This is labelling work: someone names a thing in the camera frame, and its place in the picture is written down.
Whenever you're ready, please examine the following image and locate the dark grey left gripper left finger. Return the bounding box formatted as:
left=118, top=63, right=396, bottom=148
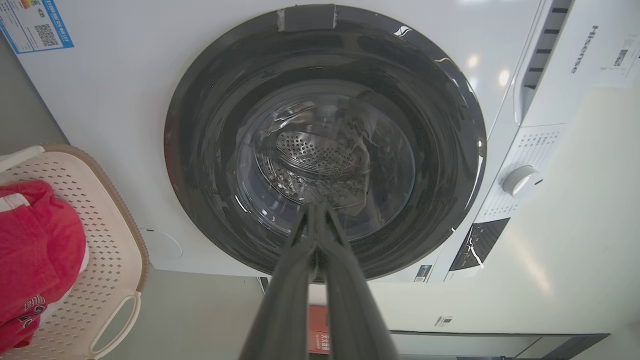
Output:
left=239, top=202, right=321, bottom=360

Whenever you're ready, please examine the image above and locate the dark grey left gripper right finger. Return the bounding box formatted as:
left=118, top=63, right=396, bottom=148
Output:
left=315, top=202, right=401, bottom=360

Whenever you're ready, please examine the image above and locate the cream perforated laundry basket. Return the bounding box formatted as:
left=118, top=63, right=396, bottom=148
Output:
left=0, top=144, right=150, bottom=360

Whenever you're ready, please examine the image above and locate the red cardboard box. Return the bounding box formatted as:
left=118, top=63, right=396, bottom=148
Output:
left=308, top=306, right=331, bottom=355

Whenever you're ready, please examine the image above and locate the round white filter cover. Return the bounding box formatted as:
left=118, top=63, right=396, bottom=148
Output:
left=140, top=228, right=183, bottom=261

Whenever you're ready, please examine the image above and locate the black washer display panel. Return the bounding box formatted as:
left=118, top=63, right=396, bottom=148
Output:
left=448, top=217, right=511, bottom=272

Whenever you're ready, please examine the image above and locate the dark round washing machine door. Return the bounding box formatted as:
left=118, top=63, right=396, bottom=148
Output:
left=163, top=4, right=487, bottom=282

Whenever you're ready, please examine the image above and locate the white round program knob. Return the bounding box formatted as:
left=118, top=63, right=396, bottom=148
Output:
left=502, top=165, right=543, bottom=197

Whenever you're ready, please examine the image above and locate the red and white garment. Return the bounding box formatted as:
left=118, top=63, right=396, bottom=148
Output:
left=0, top=180, right=88, bottom=353

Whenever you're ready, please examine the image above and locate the white front-loading washing machine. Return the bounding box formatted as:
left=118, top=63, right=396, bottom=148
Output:
left=0, top=0, right=640, bottom=285

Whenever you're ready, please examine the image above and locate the white detergent drawer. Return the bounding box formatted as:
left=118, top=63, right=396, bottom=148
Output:
left=514, top=0, right=576, bottom=125

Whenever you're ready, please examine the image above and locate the blue energy label sticker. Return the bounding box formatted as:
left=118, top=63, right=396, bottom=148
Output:
left=0, top=0, right=75, bottom=55

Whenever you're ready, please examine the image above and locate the grey door handle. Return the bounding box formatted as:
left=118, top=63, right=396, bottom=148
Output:
left=276, top=4, right=337, bottom=32

